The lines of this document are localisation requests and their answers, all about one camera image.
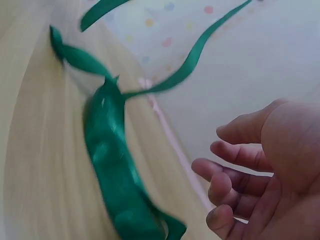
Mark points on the person's right hand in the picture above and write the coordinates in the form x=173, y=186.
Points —
x=287, y=175

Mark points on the green satin ribbon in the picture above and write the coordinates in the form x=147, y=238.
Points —
x=110, y=140

